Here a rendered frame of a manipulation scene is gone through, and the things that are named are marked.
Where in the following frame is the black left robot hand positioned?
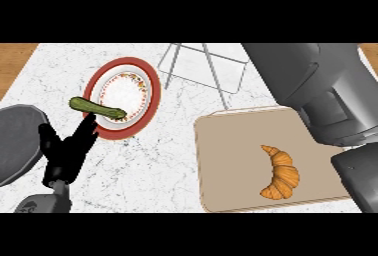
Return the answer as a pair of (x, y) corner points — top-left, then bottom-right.
(37, 112), (100, 188)

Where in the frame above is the orange croissant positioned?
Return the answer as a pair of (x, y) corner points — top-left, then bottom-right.
(258, 144), (301, 201)

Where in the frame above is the grey wire tiered shelf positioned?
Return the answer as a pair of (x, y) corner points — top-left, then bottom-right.
(157, 43), (251, 111)

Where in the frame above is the green zucchini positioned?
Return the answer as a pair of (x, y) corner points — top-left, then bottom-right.
(68, 96), (128, 121)

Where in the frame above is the red rimmed white plate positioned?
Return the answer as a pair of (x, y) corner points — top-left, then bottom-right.
(81, 56), (162, 141)

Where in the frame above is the beige tray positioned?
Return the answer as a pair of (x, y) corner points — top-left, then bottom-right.
(193, 105), (354, 213)

